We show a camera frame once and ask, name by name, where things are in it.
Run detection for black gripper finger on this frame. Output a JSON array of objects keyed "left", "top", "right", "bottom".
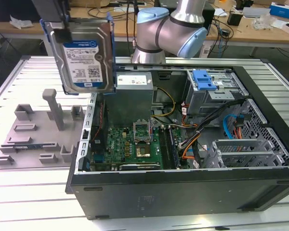
[{"left": 54, "top": 20, "right": 72, "bottom": 44}]

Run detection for hard disk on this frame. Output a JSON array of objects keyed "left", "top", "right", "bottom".
[{"left": 39, "top": 13, "right": 117, "bottom": 96}]

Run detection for blue data wire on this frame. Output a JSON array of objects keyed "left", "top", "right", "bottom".
[{"left": 223, "top": 113, "right": 251, "bottom": 141}]

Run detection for silver disk bay cage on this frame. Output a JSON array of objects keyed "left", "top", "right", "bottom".
[{"left": 203, "top": 138, "right": 289, "bottom": 169}]

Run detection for crumpled clear plastic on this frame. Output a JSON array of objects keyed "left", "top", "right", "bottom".
[{"left": 9, "top": 14, "right": 34, "bottom": 30}]

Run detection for large black box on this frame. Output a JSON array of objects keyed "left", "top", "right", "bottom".
[{"left": 0, "top": 0, "right": 34, "bottom": 23}]

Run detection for wooden desk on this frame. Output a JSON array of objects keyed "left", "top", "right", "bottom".
[
  {"left": 204, "top": 7, "right": 289, "bottom": 57},
  {"left": 0, "top": 6, "right": 140, "bottom": 57}
]

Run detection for brown cardboard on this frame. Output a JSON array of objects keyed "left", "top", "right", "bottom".
[{"left": 71, "top": 0, "right": 111, "bottom": 8}]

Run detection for grey power supply unit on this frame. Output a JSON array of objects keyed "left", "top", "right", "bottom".
[{"left": 103, "top": 71, "right": 155, "bottom": 126}]

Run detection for grey parts rack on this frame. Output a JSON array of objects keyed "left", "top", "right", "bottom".
[{"left": 0, "top": 88, "right": 87, "bottom": 170}]

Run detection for black case fan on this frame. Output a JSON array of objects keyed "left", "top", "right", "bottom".
[{"left": 90, "top": 98, "right": 109, "bottom": 154}]

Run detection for RAM stick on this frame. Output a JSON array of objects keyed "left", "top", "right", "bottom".
[
  {"left": 167, "top": 126, "right": 179, "bottom": 169},
  {"left": 13, "top": 143, "right": 43, "bottom": 150}
]

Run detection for metal socket cover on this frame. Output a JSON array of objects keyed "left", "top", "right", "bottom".
[{"left": 133, "top": 119, "right": 152, "bottom": 144}]

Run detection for green motherboard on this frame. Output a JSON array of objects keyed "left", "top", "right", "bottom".
[{"left": 90, "top": 125, "right": 191, "bottom": 171}]

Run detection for CPU socket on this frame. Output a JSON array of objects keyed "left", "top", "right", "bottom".
[{"left": 135, "top": 145, "right": 152, "bottom": 159}]

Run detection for blue plastic drive latch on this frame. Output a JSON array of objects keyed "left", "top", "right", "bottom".
[{"left": 192, "top": 69, "right": 219, "bottom": 91}]

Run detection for black graphics card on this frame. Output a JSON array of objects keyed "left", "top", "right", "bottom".
[{"left": 119, "top": 163, "right": 162, "bottom": 172}]

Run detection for silver optical drive cage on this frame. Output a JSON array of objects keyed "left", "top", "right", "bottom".
[{"left": 184, "top": 69, "right": 246, "bottom": 116}]

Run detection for small black cube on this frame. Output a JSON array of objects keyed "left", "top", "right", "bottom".
[{"left": 227, "top": 11, "right": 243, "bottom": 26}]

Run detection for flat grey box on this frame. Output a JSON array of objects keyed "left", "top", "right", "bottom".
[{"left": 242, "top": 6, "right": 272, "bottom": 19}]

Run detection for black open PC case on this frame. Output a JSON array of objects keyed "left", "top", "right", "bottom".
[{"left": 65, "top": 59, "right": 289, "bottom": 221}]

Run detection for blue cardboard box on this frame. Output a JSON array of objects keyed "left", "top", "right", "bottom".
[{"left": 269, "top": 1, "right": 289, "bottom": 20}]

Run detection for red black twisted wire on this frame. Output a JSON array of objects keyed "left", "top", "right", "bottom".
[{"left": 92, "top": 100, "right": 105, "bottom": 143}]

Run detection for yellow power wire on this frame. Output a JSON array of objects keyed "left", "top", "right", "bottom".
[{"left": 150, "top": 87, "right": 176, "bottom": 118}]

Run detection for wires with white labels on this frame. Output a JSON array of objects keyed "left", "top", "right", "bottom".
[{"left": 181, "top": 102, "right": 200, "bottom": 128}]

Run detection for coloured wire bundle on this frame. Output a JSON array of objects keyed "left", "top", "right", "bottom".
[{"left": 179, "top": 129, "right": 200, "bottom": 161}]

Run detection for black wire bundle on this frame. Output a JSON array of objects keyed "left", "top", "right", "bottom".
[{"left": 195, "top": 98, "right": 246, "bottom": 135}]

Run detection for orange power wire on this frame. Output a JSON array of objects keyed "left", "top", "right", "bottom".
[{"left": 233, "top": 120, "right": 244, "bottom": 140}]

